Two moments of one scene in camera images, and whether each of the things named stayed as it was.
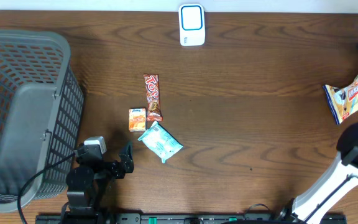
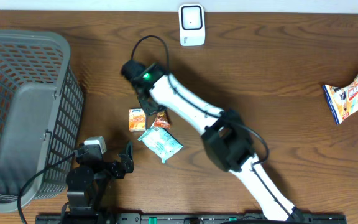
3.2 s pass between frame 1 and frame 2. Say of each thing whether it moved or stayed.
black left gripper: stayed
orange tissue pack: stayed
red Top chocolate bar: moved
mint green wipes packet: stayed
